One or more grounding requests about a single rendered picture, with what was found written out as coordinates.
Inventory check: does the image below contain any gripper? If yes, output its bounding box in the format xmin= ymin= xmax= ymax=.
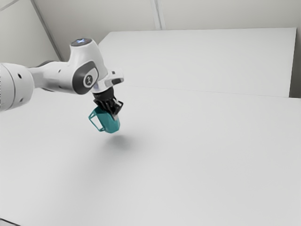
xmin=92 ymin=87 xmax=124 ymax=122

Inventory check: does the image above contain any teal faceted mug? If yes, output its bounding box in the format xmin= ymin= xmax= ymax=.
xmin=88 ymin=105 xmax=121 ymax=135

